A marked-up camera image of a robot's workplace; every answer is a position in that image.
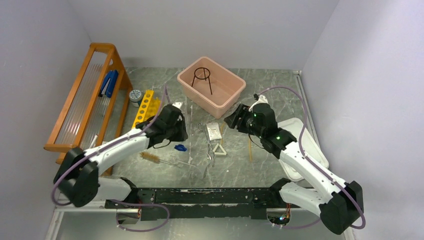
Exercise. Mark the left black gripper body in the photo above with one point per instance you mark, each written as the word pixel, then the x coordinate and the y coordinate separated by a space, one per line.
pixel 176 133

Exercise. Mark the white plastic lid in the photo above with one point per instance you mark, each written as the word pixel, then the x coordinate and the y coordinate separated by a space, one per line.
pixel 294 126

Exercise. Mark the yellow test tube rack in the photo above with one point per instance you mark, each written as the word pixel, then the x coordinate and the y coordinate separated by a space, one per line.
pixel 148 107

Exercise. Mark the white powder zip bag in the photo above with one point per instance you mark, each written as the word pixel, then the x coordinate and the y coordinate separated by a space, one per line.
pixel 213 131

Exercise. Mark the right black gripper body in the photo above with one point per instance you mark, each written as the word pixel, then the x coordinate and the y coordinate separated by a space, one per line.
pixel 246 124

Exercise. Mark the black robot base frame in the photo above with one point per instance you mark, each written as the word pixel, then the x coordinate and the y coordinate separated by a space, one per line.
pixel 150 204

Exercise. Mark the pink plastic bin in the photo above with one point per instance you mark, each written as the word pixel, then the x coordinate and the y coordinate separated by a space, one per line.
pixel 226 87

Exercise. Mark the wooden drying rack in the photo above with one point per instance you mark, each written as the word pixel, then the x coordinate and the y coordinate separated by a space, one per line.
pixel 84 113

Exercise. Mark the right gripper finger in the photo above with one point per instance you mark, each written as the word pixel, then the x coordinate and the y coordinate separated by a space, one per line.
pixel 233 117
pixel 231 125

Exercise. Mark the red tipped glass thermometer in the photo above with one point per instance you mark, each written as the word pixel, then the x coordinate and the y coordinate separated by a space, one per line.
pixel 93 142

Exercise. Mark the brown test tube brush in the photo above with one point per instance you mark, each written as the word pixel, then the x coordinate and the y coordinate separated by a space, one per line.
pixel 155 159

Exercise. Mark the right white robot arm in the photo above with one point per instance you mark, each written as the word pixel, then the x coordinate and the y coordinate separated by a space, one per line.
pixel 337 203

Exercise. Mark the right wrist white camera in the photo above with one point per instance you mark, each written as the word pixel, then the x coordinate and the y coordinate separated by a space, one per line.
pixel 261 99

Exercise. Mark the blue clamp on rack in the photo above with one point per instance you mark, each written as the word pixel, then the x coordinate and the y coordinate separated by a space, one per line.
pixel 108 84

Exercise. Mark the white clay triangle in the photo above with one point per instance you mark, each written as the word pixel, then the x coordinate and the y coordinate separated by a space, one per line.
pixel 218 150

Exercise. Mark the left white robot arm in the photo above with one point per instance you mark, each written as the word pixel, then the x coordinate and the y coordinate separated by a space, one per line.
pixel 79 175

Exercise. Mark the black ring stand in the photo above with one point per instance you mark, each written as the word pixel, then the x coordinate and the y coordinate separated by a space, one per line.
pixel 206 73

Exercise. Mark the wrist white camera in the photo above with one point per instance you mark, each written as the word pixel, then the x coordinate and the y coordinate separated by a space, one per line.
pixel 178 105
pixel 261 99

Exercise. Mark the yellow rubber tubing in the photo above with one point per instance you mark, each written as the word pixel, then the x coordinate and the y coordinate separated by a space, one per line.
pixel 248 141

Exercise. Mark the metal crucible tongs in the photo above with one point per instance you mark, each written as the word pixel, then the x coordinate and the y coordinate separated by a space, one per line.
pixel 209 152

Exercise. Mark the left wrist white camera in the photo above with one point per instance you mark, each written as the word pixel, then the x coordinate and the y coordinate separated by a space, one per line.
pixel 178 105

